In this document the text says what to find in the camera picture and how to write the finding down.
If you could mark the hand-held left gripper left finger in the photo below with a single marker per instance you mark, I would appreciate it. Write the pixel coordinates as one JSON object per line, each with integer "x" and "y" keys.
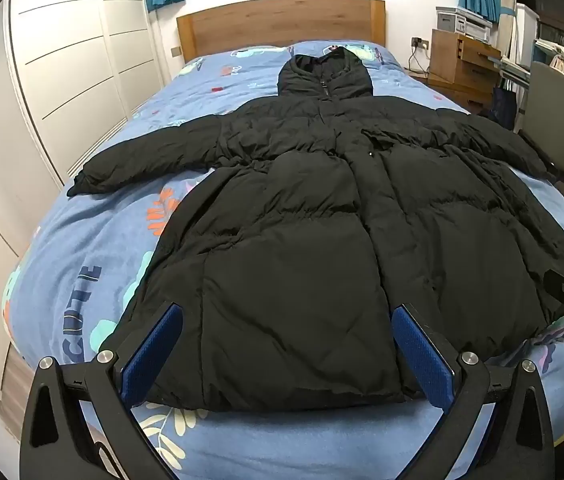
{"x": 154, "y": 355}

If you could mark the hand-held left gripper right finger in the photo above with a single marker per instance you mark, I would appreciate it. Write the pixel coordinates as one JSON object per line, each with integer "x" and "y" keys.
{"x": 422, "y": 355}

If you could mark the black puffer jacket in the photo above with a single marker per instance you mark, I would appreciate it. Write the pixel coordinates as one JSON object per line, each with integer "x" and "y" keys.
{"x": 312, "y": 240}

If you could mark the bed with blue duvet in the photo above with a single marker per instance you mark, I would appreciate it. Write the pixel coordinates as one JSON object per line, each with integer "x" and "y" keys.
{"x": 76, "y": 270}

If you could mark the grey chair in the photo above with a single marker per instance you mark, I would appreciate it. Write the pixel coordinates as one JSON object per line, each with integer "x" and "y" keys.
{"x": 554, "y": 110}

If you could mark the dark blue bag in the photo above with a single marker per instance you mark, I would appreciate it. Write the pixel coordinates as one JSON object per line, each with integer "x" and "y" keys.
{"x": 504, "y": 105}

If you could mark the wooden nightstand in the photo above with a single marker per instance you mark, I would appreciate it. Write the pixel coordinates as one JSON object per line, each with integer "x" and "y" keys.
{"x": 462, "y": 65}

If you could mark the white printer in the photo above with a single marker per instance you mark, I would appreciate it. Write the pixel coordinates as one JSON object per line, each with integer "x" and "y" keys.
{"x": 464, "y": 22}

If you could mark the white wardrobe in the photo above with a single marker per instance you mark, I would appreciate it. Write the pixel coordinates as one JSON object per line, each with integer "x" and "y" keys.
{"x": 61, "y": 70}

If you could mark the wooden headboard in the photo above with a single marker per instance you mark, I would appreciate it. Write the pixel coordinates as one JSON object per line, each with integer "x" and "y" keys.
{"x": 282, "y": 22}

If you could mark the wall socket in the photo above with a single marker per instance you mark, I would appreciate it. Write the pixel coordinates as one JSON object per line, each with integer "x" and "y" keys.
{"x": 420, "y": 42}

